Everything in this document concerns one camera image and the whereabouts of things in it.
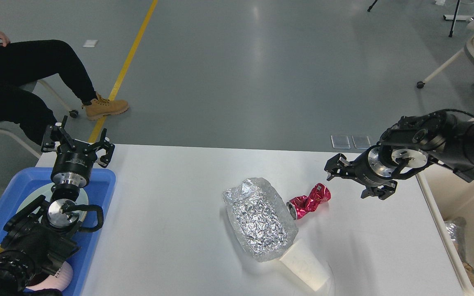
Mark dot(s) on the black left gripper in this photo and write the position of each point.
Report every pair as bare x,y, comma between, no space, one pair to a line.
74,167

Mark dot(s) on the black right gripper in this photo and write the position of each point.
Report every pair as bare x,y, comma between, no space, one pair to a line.
373,169

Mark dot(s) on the small brown paper ball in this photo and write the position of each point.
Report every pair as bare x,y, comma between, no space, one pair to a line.
469,271

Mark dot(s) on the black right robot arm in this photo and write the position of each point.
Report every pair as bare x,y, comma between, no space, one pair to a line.
407,148

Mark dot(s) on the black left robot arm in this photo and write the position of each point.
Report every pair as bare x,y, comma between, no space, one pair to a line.
39,237

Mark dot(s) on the right clear floor plate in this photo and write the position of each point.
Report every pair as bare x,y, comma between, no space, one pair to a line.
361,142

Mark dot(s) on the clear floor plate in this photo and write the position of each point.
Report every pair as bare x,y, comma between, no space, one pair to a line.
361,142
340,141

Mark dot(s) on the left clear floor plate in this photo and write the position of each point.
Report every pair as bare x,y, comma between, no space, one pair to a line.
340,141

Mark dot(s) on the blue plastic tray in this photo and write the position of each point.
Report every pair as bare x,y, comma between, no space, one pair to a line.
99,192

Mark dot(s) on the tan work boot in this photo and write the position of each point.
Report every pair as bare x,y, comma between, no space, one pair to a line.
99,107

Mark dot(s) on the crushed red can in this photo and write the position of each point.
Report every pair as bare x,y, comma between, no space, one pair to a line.
300,206

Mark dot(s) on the beige plastic bin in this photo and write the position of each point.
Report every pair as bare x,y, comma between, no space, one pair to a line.
449,197

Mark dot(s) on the clear plastic in bin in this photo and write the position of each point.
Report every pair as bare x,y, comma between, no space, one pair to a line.
456,230

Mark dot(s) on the crumpled aluminium foil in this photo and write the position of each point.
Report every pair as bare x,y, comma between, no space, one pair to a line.
262,223

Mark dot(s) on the white paper scrap on floor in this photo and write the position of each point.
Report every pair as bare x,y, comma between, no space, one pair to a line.
90,43

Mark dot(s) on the seated person in black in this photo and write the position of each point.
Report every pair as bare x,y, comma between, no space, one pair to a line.
25,62

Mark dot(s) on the pink HOME mug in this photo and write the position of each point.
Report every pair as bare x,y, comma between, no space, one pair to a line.
60,280

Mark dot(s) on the black tripod stand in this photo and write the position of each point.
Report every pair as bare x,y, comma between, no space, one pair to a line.
457,16

